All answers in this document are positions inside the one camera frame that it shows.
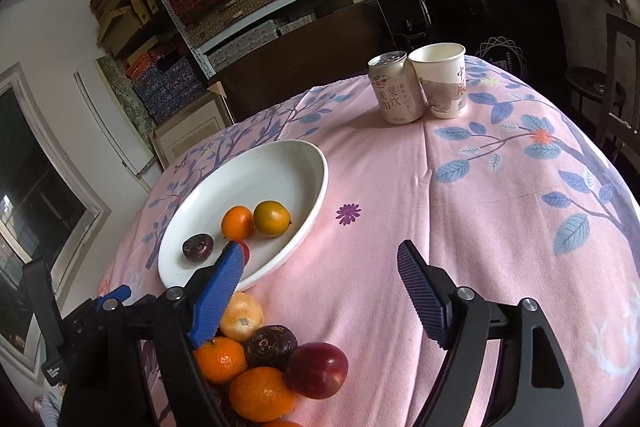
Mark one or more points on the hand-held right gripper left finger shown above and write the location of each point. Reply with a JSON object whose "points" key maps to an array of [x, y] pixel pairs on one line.
{"points": [[217, 297]]}

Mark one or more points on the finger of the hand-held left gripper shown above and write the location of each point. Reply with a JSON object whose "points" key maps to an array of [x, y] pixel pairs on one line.
{"points": [[112, 297]]}

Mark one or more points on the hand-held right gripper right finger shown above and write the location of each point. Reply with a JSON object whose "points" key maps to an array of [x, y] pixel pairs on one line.
{"points": [[425, 297]]}

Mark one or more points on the pale yellow fruit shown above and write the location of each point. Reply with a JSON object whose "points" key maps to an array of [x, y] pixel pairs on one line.
{"points": [[247, 314]]}

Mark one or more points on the red cherry tomato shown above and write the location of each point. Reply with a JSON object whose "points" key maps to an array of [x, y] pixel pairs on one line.
{"points": [[245, 252]]}

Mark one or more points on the small orange kumquat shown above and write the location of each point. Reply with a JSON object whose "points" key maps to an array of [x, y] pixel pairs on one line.
{"points": [[237, 222]]}

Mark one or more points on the green-tinged orange kumquat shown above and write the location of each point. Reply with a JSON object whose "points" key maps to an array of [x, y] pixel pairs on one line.
{"points": [[271, 218]]}

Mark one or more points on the red plum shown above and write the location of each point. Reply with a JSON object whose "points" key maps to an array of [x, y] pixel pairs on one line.
{"points": [[316, 369]]}

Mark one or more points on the white oval plate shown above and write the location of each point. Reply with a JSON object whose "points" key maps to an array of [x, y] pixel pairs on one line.
{"points": [[260, 172]]}

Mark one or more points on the person's left forearm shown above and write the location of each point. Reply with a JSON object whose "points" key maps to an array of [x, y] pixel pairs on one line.
{"points": [[52, 407]]}

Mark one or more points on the pink floral tablecloth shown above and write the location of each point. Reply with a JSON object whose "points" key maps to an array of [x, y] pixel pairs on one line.
{"points": [[400, 187]]}

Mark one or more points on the white framed window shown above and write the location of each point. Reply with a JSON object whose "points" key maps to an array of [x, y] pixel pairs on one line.
{"points": [[40, 167]]}

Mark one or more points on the wooden framed panel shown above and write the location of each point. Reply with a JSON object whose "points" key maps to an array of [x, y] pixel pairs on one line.
{"points": [[195, 132]]}

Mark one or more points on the white strip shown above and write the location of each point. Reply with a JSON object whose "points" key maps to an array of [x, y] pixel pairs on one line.
{"points": [[107, 127]]}

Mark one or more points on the green patterned board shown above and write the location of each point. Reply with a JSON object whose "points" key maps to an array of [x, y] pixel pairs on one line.
{"points": [[125, 102]]}

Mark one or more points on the cream drink can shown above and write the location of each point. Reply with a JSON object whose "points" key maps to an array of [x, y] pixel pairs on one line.
{"points": [[395, 92]]}

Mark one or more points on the white paper cup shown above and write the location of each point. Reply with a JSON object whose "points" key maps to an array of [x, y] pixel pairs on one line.
{"points": [[445, 87]]}

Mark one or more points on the stack of blue patterned boxes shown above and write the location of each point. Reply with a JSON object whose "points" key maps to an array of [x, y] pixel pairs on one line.
{"points": [[170, 82]]}

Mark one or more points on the dark wooden cabinet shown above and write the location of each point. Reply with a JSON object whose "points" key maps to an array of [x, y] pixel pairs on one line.
{"points": [[300, 57]]}

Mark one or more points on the dark cloth with white print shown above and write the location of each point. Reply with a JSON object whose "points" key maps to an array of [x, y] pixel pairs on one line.
{"points": [[505, 52]]}

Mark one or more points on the round dark stool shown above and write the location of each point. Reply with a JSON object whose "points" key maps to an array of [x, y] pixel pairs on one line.
{"points": [[595, 82]]}

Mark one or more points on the black chair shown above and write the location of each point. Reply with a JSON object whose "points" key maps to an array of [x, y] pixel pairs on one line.
{"points": [[415, 7]]}

